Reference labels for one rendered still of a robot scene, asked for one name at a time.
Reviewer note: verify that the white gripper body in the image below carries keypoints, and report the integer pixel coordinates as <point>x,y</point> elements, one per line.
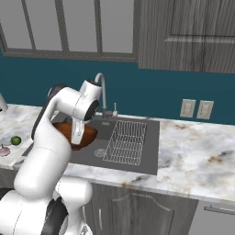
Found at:
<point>77,132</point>

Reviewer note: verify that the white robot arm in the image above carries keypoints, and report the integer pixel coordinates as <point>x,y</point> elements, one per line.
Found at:
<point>39,171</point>

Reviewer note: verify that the brown bowl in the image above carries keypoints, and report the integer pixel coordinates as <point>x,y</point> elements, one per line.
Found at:
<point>89,135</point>

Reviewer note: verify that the small white sink sprayer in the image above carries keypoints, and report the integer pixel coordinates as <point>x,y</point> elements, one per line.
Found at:
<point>115,110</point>

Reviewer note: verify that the green avocado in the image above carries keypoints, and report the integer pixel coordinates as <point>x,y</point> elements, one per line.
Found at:
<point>16,140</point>

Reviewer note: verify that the grey sink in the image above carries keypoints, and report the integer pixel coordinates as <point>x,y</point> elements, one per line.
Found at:
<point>151,143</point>

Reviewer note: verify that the pale pink garlic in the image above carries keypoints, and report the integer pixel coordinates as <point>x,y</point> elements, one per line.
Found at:
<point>4,151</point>

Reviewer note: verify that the white cup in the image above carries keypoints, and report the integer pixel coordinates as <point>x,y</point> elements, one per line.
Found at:
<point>2,103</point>

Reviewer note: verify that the grey curved tap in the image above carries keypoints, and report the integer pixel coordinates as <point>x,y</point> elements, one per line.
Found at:
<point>103,91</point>

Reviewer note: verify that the grey framed window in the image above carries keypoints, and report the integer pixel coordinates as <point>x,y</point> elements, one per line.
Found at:
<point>79,27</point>

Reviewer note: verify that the grey wood base cupboard door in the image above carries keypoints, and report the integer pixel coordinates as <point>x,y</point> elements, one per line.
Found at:
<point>143,214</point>

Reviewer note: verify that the grey dishwasher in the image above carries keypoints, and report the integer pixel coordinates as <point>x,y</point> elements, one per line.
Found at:
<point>211,225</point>

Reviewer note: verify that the beige wall socket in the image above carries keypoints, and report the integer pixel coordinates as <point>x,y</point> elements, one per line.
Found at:
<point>187,108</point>
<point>205,109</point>

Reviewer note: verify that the grey wood wall cupboard door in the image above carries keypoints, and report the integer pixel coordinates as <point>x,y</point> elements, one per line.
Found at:
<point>183,33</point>

